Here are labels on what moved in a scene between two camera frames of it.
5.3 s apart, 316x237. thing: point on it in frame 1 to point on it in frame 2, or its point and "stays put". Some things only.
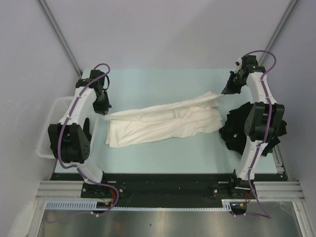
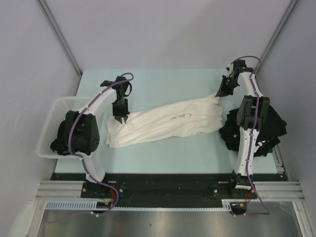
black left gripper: x=103 y=109 to x=124 y=114
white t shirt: x=196 y=115 stays put
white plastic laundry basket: x=57 y=107 stays put
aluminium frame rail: x=268 y=191 stays put
